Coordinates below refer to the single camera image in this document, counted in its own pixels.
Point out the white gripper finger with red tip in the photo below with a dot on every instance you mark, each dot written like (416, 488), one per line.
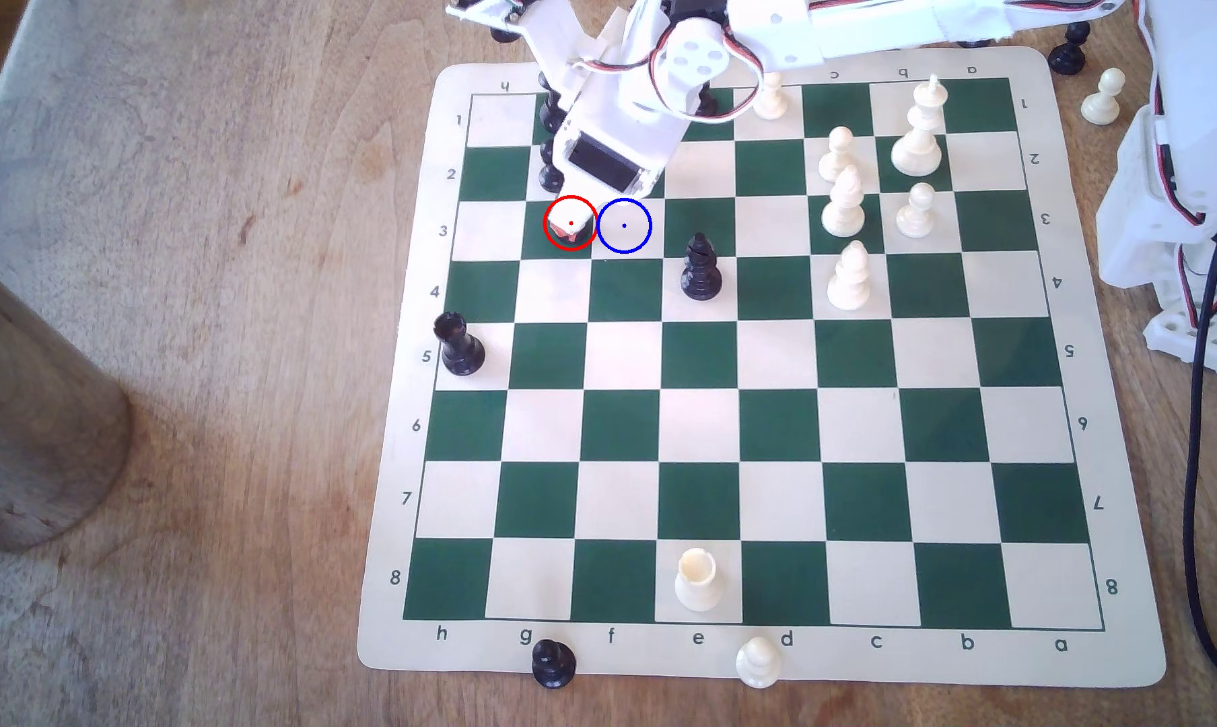
(569, 217)

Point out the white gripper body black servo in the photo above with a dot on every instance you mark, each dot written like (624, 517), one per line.
(602, 160)

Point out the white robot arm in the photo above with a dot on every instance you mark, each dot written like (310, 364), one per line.
(871, 35)

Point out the white robot base tower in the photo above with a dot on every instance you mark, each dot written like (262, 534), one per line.
(1189, 101)

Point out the black pawn chess piece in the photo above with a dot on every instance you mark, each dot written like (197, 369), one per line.
(551, 177)
(1067, 56)
(553, 666)

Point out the black king chess piece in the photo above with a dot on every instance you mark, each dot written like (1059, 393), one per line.
(551, 113)

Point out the black bishop chess piece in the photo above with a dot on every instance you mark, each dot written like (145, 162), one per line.
(701, 275)

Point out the white pawn chess piece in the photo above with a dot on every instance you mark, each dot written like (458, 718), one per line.
(1103, 101)
(837, 162)
(758, 664)
(770, 99)
(916, 217)

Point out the black rook chess piece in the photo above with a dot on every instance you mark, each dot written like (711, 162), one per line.
(461, 351)

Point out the white bishop chess piece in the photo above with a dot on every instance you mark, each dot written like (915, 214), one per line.
(850, 288)
(844, 214)

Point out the white king chess piece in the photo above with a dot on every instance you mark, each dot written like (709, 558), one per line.
(917, 151)

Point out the green cream chess board mat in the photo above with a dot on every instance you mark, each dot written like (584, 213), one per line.
(770, 444)

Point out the white rook chess piece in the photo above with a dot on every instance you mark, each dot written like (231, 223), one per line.
(698, 586)

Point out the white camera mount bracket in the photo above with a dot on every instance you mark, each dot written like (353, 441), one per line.
(558, 35)

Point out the round wooden post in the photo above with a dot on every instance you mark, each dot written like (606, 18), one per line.
(23, 424)

